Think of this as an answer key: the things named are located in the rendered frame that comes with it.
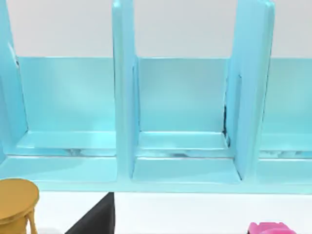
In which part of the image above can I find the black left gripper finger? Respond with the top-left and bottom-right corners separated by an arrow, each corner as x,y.
64,192 -> 116,234

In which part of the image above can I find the gold trophy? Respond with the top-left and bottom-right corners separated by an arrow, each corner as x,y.
0,178 -> 40,234

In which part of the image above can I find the light blue rack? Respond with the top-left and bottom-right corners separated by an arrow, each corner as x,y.
0,0 -> 312,194

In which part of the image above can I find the pink stapler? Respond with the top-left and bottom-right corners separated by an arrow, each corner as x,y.
247,221 -> 297,234

